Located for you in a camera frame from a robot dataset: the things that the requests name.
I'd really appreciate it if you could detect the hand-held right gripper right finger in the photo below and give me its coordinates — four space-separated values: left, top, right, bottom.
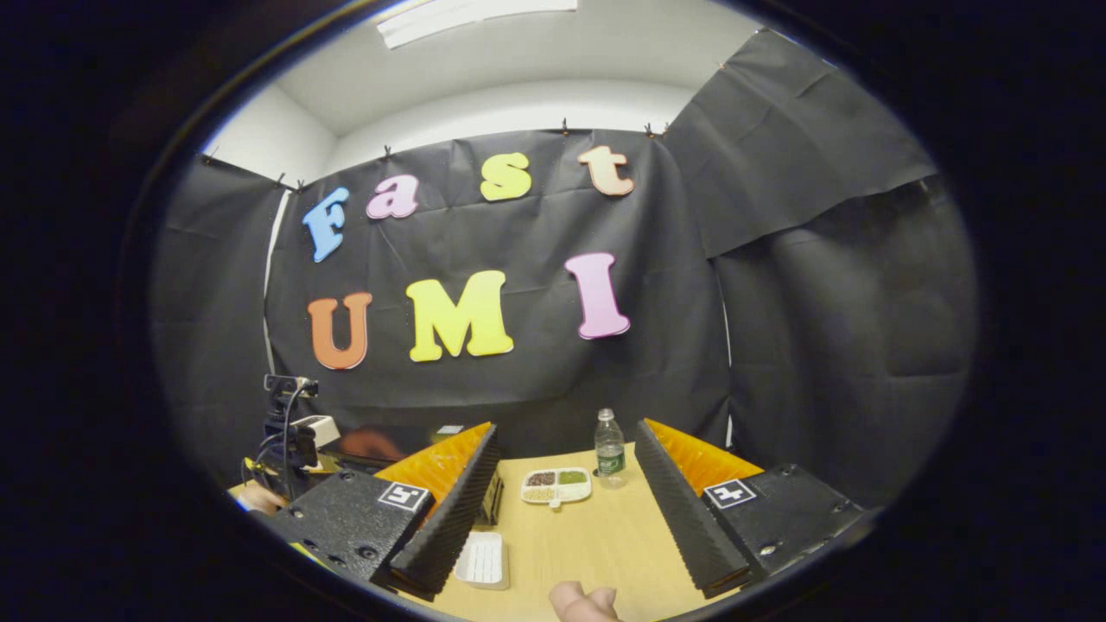
633 418 875 601

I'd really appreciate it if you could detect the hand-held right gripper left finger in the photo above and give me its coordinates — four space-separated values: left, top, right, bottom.
257 421 502 603

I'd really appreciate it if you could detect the black electric oven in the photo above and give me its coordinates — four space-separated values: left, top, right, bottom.
324 422 505 528

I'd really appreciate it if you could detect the white toaster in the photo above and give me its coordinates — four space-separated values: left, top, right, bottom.
294 415 340 450

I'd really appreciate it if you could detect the white rectangular tray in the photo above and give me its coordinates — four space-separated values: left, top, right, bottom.
454 530 512 592

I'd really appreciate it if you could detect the clear plastic water bottle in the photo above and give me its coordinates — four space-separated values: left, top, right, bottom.
594 408 626 490

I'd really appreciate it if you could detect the white divided dish with grains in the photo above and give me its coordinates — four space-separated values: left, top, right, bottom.
520 467 594 509

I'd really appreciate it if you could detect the black backdrop cloth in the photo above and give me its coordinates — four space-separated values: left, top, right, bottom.
151 30 977 511

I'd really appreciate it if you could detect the large ceiling light panel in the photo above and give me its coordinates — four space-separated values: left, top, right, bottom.
376 0 580 50

